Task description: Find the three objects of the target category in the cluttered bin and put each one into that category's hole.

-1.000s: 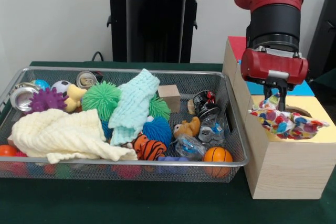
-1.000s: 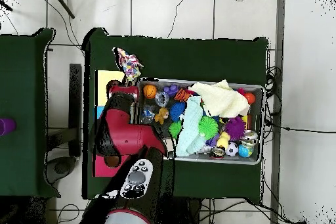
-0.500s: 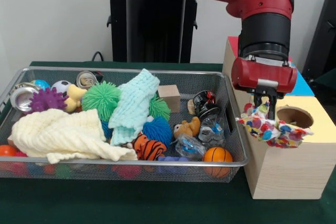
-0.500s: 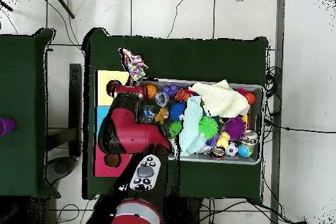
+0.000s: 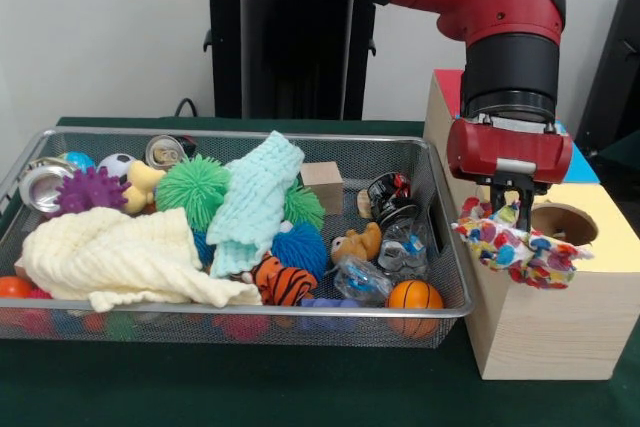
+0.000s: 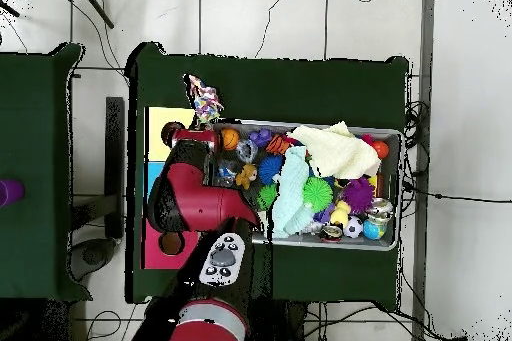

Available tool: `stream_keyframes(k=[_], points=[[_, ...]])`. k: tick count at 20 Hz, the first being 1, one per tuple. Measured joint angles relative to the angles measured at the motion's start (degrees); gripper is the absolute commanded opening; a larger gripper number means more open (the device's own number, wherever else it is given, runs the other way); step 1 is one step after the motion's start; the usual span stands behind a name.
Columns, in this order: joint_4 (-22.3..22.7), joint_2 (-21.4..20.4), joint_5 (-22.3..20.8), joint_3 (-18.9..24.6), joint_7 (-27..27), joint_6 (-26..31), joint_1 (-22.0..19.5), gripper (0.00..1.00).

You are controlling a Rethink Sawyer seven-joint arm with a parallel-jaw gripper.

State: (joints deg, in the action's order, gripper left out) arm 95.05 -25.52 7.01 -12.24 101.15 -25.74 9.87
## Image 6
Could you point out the light blue waffle cloth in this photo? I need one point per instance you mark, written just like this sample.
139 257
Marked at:
290 193

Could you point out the cream waffle cloth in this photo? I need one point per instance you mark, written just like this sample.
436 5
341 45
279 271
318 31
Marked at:
336 153

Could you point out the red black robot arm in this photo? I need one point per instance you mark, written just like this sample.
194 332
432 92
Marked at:
200 205

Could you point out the wooden box with three holes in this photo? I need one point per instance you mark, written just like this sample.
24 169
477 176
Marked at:
158 149

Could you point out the metal mesh bin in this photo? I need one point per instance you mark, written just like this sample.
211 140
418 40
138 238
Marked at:
394 237

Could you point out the orange basketball toy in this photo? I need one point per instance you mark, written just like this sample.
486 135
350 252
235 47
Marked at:
230 139

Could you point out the black stand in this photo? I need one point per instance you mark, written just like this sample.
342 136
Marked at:
114 157

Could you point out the blue spiky ball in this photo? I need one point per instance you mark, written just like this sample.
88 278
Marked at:
270 169

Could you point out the orange striped tiger plush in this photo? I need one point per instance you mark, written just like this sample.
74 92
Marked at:
276 145

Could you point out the dark green tablecloth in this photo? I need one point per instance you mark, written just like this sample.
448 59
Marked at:
280 89
32 117

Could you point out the green spiky ball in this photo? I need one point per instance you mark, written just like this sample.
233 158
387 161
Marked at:
318 194

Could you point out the black tripod leg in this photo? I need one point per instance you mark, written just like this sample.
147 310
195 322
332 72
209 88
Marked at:
96 7

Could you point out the yellow duck toy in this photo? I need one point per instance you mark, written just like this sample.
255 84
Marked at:
340 214

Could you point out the purple spiky ball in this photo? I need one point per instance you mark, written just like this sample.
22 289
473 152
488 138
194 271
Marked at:
358 196

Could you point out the black white soccer ball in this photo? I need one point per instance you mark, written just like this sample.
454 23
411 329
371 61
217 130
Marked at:
353 227

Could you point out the purple cylinder object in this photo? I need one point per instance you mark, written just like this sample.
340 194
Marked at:
10 192

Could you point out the blue globe ball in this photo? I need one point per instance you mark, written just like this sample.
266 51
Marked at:
372 230

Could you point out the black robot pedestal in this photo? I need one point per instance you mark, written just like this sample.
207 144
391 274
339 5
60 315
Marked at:
280 325

